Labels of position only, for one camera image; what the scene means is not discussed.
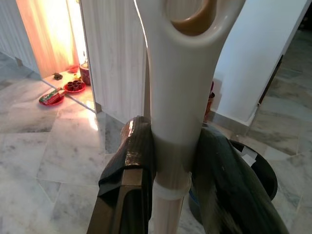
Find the red joss stick cup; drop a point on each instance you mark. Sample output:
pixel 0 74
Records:
pixel 210 104

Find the red tray with cups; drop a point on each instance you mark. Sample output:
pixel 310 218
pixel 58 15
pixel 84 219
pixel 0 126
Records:
pixel 73 90

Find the small red dish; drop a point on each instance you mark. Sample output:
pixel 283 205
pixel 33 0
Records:
pixel 73 69

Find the light wooden cabinet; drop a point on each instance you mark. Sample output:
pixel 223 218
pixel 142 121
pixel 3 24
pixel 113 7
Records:
pixel 114 61

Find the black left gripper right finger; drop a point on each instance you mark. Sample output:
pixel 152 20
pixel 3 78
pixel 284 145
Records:
pixel 226 185

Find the red pot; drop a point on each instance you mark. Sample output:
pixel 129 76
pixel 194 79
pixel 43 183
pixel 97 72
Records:
pixel 85 75

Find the red green packet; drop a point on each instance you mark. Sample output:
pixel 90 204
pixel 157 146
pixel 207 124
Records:
pixel 51 95

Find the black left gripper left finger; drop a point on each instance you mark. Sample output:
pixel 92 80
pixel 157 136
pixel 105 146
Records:
pixel 131 151

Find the red plate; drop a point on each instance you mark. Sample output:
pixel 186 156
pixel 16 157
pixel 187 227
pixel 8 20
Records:
pixel 52 103

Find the small dark figurine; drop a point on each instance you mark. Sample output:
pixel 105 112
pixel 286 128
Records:
pixel 57 76

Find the black round bin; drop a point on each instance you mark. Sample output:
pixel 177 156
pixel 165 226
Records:
pixel 263 175

